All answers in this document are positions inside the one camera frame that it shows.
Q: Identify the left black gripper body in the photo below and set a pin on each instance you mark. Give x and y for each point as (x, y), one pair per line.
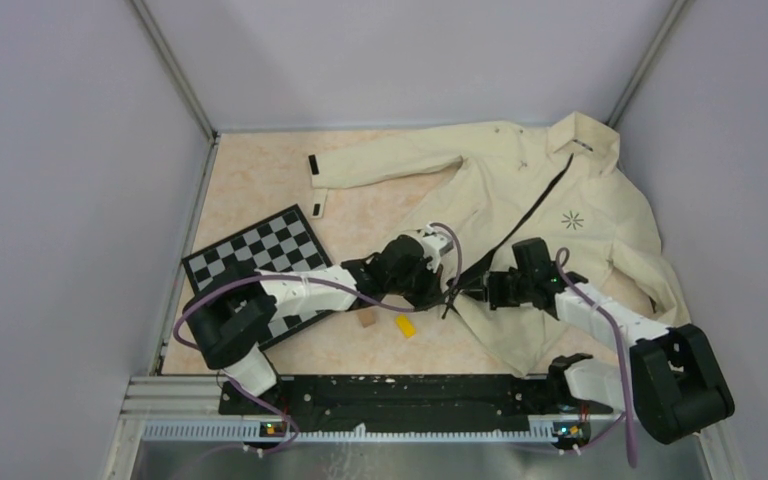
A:
(416, 285)

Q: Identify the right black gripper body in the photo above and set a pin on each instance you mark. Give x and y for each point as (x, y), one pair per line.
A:
(508, 288)

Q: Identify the cream zip-up jacket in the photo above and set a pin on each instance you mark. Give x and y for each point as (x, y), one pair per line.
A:
(511, 183)

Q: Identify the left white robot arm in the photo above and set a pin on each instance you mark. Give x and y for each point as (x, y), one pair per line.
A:
(228, 320)

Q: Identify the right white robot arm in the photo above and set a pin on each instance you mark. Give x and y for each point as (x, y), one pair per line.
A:
(666, 378)

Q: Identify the yellow rectangular block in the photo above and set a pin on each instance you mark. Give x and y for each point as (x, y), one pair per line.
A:
(405, 326)

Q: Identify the small wooden letter cube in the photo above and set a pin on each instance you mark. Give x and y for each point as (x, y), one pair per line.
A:
(367, 318)

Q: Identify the black white checkerboard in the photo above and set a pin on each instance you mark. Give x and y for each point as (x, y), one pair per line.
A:
(284, 242)

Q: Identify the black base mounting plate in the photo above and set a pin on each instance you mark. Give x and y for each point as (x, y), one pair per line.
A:
(416, 403)

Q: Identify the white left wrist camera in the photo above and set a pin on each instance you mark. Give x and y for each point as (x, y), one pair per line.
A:
(436, 243)

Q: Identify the grey slotted cable duct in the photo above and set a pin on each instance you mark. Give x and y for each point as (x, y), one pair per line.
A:
(255, 432)

